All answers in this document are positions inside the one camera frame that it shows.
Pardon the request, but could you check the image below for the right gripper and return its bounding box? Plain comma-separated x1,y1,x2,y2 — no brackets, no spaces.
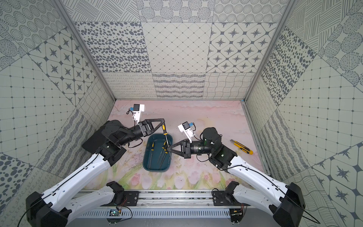
168,138,214,159

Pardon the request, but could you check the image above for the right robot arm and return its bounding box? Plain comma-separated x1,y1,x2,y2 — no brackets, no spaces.
167,127,305,227

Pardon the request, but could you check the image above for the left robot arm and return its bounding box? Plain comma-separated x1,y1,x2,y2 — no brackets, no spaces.
24,118,167,227

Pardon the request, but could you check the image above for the teal plastic storage box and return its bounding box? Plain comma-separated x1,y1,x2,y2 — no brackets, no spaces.
143,133,172,172

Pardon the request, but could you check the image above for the yellow utility knife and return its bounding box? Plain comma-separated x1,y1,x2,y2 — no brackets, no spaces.
230,139,253,155

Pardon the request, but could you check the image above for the small green circuit board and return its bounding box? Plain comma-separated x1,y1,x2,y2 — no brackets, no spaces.
109,210,120,217

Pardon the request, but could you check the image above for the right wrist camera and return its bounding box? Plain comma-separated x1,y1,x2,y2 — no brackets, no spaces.
178,122,194,143

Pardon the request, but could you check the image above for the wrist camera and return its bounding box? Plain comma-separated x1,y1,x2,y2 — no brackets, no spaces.
178,122,194,143
126,104,145,123

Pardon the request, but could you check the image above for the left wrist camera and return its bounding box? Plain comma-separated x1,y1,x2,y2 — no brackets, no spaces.
126,104,145,123

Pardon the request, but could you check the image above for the aluminium mounting rail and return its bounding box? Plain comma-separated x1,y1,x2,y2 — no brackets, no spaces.
58,189,293,209

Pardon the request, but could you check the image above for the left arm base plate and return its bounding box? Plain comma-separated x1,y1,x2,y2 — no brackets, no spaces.
102,191,140,207

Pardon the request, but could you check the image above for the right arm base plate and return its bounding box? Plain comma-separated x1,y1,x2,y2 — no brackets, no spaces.
211,189,250,207

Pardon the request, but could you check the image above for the perforated cable duct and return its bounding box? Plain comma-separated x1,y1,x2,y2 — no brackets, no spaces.
80,208,230,218

